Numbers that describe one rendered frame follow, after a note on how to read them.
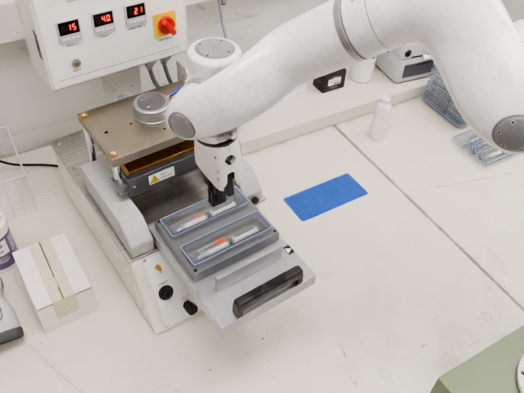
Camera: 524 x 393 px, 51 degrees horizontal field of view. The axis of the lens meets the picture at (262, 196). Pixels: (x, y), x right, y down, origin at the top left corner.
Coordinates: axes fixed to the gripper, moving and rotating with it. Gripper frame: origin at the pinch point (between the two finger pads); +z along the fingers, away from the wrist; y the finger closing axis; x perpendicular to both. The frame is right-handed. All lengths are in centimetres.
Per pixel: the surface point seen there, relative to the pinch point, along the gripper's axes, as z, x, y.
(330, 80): 25, -71, 48
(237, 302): 7.8, 6.9, -18.6
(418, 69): 24, -101, 38
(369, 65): 23, -86, 46
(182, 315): 31.8, 10.3, -1.2
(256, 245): 9.8, -4.4, -7.9
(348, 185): 34, -51, 13
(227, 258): 9.3, 2.6, -8.0
